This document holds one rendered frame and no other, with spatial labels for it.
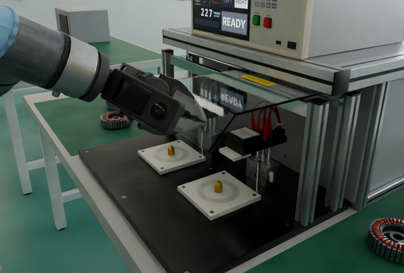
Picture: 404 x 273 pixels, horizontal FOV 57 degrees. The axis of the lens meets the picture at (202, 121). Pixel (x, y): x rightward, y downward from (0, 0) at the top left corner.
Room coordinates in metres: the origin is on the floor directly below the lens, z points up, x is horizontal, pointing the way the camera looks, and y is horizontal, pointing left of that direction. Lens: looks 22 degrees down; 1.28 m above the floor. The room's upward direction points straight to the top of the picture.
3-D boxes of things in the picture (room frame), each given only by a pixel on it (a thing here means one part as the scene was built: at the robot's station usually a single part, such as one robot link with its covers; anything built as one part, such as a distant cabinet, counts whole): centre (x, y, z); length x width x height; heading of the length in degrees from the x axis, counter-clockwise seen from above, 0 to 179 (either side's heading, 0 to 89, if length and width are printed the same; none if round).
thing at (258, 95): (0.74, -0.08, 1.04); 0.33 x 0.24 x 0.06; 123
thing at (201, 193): (0.79, -0.04, 0.78); 0.15 x 0.15 x 0.01; 33
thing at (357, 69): (1.06, -0.24, 1.09); 0.68 x 0.44 x 0.05; 33
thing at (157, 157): (0.99, 0.09, 0.78); 0.15 x 0.15 x 0.01; 33
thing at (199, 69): (0.94, -0.06, 1.03); 0.62 x 0.01 x 0.03; 33
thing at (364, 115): (1.03, -0.19, 0.92); 0.66 x 0.01 x 0.30; 33
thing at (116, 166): (0.90, 0.01, 0.76); 0.64 x 0.47 x 0.02; 33
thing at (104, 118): (1.30, 0.33, 0.77); 0.11 x 0.11 x 0.04
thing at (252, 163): (0.87, -0.16, 0.80); 0.07 x 0.05 x 0.06; 33
